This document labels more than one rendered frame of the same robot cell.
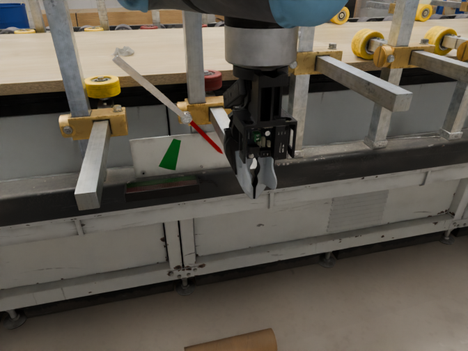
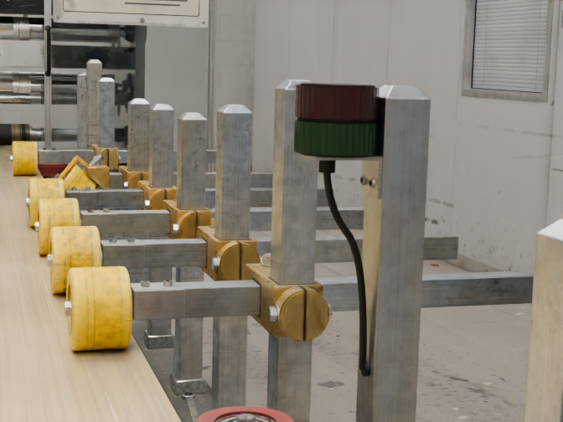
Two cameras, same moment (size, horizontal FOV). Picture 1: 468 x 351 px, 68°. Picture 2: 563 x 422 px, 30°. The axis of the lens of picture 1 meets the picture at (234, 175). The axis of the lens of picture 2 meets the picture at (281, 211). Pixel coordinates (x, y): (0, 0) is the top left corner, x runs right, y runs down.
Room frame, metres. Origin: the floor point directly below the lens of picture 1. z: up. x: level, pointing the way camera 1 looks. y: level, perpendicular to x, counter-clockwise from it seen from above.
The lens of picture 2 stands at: (0.89, 0.85, 1.18)
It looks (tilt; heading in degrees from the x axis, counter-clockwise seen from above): 8 degrees down; 267
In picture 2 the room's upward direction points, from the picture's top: 2 degrees clockwise
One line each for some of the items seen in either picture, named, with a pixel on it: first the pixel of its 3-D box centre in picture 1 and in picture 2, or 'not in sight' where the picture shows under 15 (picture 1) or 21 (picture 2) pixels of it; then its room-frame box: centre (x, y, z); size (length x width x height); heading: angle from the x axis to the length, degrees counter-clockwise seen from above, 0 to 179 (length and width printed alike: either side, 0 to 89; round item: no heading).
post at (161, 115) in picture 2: not in sight; (160, 248); (1.01, -0.89, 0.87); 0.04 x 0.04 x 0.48; 14
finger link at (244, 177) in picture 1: (247, 180); not in sight; (0.44, -0.02, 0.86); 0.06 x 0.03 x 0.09; 14
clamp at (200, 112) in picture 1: (206, 110); not in sight; (0.78, 0.06, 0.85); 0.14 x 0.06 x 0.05; 104
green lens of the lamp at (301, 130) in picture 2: not in sight; (336, 136); (0.82, 0.10, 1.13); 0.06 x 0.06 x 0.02
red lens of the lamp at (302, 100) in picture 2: not in sight; (337, 101); (0.82, 0.10, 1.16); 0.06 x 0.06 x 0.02
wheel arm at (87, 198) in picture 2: not in sight; (193, 197); (0.96, -0.94, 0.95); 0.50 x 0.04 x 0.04; 14
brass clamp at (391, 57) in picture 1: (402, 55); (226, 254); (0.90, -0.42, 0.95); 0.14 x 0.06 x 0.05; 104
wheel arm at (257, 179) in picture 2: not in sight; (201, 180); (0.95, -1.20, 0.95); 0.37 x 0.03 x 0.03; 14
